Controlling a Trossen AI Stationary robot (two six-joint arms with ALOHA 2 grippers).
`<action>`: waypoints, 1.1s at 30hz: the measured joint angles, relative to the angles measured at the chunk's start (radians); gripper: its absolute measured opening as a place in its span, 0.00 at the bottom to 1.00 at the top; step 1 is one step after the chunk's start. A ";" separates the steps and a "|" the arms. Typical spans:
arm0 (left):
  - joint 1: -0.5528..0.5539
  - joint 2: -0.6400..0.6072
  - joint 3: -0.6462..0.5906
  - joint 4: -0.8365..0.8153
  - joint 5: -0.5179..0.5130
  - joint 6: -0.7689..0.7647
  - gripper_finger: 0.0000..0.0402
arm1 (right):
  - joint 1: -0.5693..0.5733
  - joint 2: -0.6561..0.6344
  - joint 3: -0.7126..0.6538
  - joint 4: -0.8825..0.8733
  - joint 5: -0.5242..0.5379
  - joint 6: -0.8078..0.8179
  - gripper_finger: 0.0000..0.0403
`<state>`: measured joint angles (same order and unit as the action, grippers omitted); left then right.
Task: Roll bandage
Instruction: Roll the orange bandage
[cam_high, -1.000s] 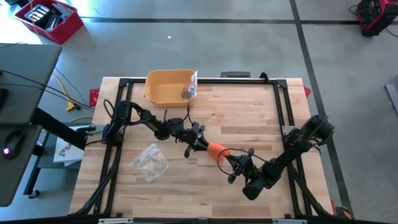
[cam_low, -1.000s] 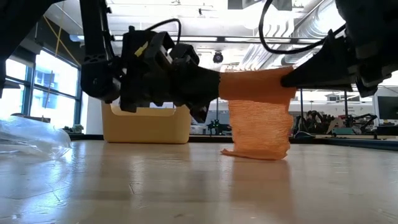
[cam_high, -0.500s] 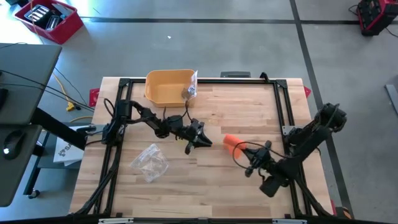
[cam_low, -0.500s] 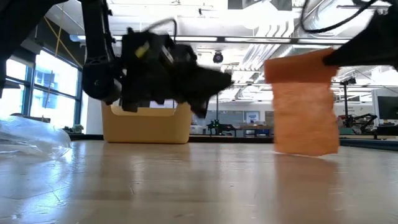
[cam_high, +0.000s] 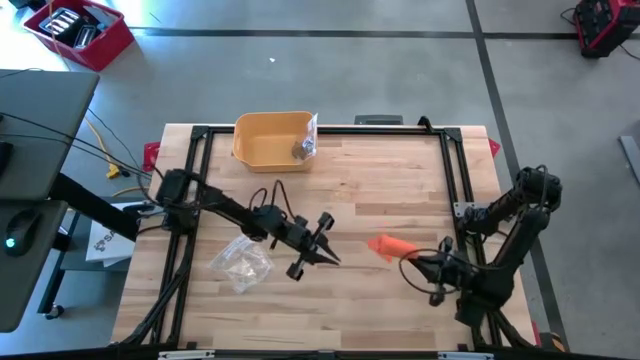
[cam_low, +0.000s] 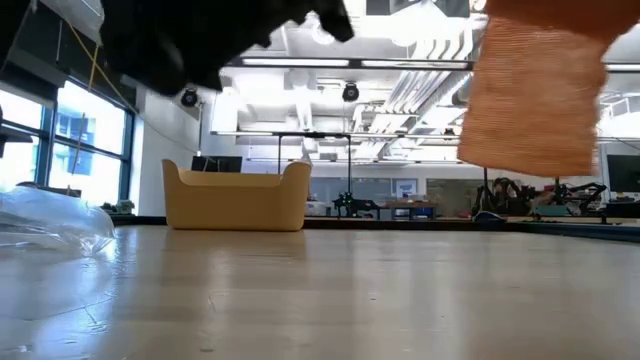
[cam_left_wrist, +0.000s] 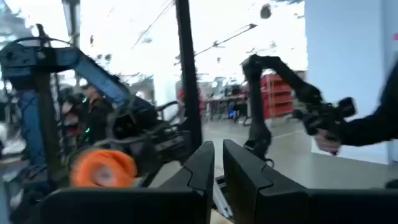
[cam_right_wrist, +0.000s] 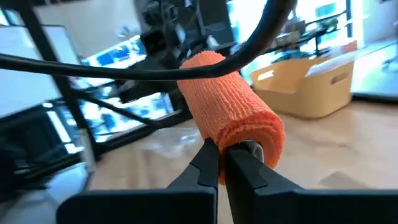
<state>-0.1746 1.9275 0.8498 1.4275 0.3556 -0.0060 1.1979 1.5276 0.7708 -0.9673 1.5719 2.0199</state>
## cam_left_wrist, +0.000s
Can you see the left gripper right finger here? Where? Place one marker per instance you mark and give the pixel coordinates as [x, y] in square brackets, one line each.
[264, 199]

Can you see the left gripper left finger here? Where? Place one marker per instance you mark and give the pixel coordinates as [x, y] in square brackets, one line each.
[186, 202]

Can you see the orange elastic bandage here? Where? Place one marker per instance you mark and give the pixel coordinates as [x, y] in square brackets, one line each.
[118, 165]

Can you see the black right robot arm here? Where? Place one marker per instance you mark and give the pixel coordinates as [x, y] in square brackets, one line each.
[99, 81]

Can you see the person's hand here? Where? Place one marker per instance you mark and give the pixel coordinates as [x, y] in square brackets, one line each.
[325, 143]

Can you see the red shelf rack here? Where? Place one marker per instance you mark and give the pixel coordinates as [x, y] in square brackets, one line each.
[276, 99]

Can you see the silver metal bracket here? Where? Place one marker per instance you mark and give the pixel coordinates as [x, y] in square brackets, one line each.
[222, 199]

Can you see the black aluminium frame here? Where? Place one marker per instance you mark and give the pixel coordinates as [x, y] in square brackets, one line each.
[188, 77]

